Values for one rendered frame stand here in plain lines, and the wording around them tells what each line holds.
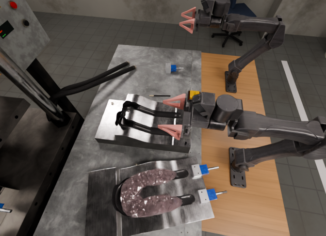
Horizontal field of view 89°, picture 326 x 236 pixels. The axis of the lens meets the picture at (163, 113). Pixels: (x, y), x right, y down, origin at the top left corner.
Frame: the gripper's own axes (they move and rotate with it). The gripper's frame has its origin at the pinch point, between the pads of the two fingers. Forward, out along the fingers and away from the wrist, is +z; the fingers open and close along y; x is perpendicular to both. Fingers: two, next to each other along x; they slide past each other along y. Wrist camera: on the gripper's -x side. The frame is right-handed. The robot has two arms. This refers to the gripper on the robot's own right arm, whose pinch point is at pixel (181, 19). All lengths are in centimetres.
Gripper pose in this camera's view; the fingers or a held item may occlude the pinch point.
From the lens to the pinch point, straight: 100.0
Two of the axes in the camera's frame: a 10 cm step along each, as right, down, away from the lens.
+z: -9.9, -1.3, 1.0
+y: -1.6, 8.3, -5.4
